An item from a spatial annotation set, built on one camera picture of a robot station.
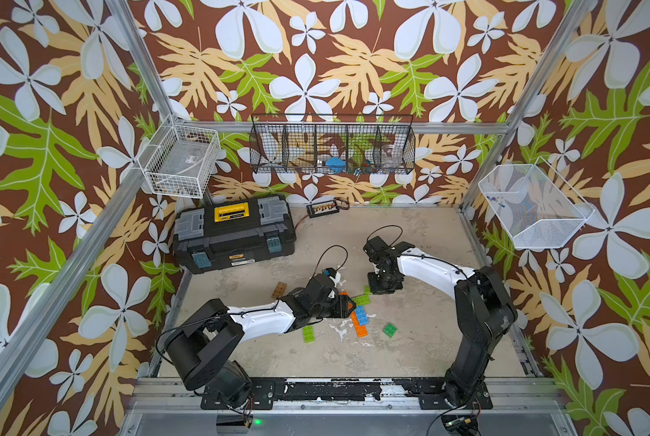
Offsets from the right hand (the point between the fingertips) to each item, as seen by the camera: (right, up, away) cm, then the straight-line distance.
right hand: (374, 290), depth 92 cm
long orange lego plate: (-6, -12, -6) cm, 14 cm away
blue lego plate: (-5, -8, -4) cm, 10 cm away
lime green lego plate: (-4, -3, -1) cm, 5 cm away
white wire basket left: (-64, +43, -6) cm, 77 cm away
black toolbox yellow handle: (-48, +20, -2) cm, 52 cm away
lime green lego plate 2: (-4, +2, -9) cm, 10 cm away
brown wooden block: (-34, -1, +3) cm, 34 cm away
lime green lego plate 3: (-22, -13, -8) cm, 27 cm away
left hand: (-8, -2, -7) cm, 11 cm away
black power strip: (-18, +31, +27) cm, 45 cm away
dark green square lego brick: (+3, -11, -7) cm, 14 cm away
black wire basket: (-14, +53, +7) cm, 55 cm away
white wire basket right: (+48, +28, -10) cm, 57 cm away
